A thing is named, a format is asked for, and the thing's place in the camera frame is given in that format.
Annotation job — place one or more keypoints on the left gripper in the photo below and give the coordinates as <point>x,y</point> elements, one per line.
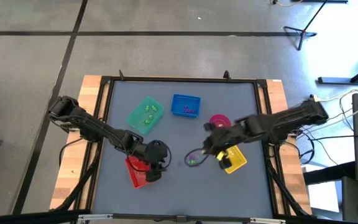
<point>154,168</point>

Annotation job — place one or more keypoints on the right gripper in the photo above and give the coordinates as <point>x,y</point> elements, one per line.
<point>217,149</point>

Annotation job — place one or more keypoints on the red plastic basket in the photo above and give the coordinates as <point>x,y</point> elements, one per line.
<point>135,177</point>

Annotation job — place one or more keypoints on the purple plastic spider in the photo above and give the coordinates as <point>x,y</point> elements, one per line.
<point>185,108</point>
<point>192,155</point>
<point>191,111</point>

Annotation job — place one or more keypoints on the green plastic skeleton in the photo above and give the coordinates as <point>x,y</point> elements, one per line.
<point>150,116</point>
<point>154,108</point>
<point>192,161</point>
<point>147,108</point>

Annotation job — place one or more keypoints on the blue plastic basket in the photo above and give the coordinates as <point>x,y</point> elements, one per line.
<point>179,101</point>

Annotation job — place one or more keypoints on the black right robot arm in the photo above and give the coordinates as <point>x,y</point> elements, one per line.
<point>275,123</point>

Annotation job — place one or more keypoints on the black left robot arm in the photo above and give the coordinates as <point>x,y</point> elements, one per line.
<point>104,132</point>

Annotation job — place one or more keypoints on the yellow label tag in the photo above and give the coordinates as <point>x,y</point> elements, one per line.
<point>220,155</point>

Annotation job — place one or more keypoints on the yellow plastic basket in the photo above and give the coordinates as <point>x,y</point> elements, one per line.
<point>238,158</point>

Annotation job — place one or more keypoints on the pink plastic bowl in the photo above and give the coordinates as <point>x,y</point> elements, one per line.
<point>220,119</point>

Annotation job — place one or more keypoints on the teal translucent plastic bin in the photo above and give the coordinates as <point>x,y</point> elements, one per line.
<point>138,115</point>

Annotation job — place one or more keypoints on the wooden table board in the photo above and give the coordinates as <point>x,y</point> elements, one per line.
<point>70,174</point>

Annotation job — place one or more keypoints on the white power plug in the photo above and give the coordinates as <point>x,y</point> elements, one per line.
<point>317,99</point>

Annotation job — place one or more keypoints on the black floor stand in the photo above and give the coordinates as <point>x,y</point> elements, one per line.
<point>337,80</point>

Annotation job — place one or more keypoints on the black tripod stand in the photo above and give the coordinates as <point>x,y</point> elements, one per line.
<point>303,31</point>

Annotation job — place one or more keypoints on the silver beam bracket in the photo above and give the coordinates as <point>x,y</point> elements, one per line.
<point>267,221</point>
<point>95,216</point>

